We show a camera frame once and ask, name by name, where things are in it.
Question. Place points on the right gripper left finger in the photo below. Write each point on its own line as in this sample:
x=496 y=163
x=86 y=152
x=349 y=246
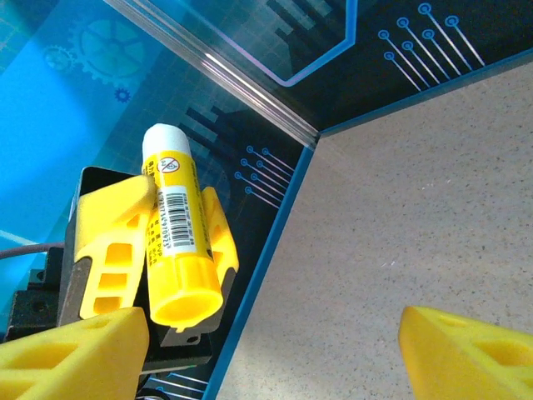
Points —
x=66 y=362

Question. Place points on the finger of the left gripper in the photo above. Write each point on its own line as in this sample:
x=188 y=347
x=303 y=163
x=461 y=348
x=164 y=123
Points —
x=108 y=225
x=222 y=241

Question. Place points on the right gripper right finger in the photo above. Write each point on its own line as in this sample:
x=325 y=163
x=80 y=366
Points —
x=479 y=362

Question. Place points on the yellow glue stick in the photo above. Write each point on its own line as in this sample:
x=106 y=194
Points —
x=179 y=200

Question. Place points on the aluminium corner post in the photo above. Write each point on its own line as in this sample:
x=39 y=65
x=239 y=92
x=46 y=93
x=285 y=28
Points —
x=233 y=79

